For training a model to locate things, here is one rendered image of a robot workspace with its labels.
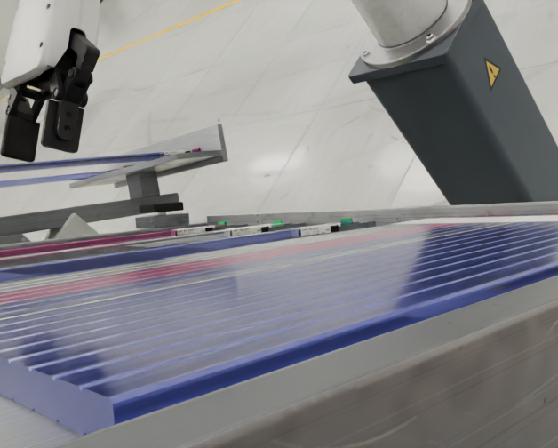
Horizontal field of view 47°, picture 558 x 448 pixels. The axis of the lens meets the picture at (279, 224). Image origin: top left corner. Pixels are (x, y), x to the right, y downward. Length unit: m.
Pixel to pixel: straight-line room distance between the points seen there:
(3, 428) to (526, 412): 0.14
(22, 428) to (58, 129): 0.43
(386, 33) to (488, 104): 0.20
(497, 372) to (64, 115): 0.46
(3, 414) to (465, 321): 0.12
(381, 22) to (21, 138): 0.57
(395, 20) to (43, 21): 0.56
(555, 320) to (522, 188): 0.96
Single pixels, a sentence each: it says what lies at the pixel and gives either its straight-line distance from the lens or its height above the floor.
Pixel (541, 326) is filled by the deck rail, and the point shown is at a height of 1.00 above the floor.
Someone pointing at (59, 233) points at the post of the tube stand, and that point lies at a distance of 1.08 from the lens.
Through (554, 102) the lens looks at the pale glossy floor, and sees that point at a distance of 1.96.
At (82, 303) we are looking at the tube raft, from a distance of 0.28.
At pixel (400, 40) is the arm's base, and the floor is 0.72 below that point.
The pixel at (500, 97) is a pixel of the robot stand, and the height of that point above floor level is 0.54.
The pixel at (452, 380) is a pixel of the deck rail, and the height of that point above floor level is 1.03.
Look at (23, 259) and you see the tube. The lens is 0.61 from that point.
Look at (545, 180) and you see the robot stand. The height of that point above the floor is 0.34.
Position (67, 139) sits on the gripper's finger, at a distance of 0.58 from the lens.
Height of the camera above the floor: 1.16
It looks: 32 degrees down
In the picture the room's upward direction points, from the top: 43 degrees counter-clockwise
